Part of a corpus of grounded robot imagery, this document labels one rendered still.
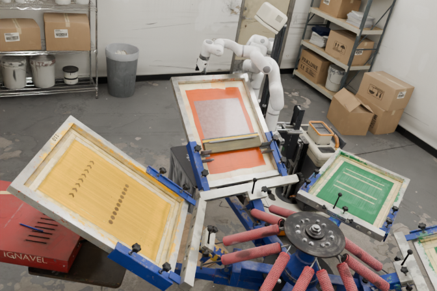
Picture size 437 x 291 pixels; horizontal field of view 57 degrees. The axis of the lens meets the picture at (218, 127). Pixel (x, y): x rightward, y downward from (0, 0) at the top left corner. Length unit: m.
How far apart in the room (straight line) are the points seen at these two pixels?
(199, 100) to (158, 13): 3.48
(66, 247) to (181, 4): 4.60
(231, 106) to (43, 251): 1.47
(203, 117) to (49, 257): 1.24
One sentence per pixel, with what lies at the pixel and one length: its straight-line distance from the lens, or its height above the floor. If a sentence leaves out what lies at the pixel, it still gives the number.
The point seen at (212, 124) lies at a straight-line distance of 2.62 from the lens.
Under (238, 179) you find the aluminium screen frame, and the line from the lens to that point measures 2.48.
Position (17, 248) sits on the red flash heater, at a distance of 2.13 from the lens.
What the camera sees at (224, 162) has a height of 1.19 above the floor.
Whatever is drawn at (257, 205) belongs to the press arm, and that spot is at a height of 1.09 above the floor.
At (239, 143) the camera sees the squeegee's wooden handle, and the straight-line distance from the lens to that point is 2.59.
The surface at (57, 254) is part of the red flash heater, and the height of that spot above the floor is 1.10.
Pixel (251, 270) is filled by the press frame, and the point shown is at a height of 1.01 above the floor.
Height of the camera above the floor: 2.62
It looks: 30 degrees down
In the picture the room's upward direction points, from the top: 10 degrees clockwise
